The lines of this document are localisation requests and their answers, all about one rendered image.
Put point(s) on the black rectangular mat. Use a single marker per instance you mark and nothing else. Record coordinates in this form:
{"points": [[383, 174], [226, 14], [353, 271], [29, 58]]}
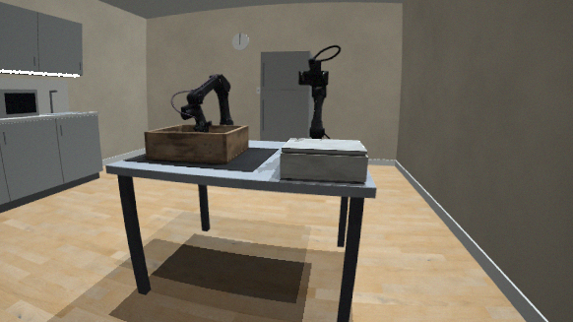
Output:
{"points": [[247, 161]]}

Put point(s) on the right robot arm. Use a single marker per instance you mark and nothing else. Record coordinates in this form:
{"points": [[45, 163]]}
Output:
{"points": [[221, 86]]}

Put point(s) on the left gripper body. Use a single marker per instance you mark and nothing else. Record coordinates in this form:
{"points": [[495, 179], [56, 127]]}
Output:
{"points": [[308, 77]]}

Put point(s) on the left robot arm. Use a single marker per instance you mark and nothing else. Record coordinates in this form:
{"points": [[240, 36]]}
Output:
{"points": [[316, 131]]}

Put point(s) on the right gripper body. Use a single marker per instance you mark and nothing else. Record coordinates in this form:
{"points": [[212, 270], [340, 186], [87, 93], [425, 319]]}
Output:
{"points": [[202, 119]]}

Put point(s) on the wooden crate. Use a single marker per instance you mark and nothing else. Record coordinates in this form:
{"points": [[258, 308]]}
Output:
{"points": [[222, 144]]}

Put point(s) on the white bench scale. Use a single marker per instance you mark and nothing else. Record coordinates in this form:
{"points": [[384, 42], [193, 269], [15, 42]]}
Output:
{"points": [[305, 159]]}

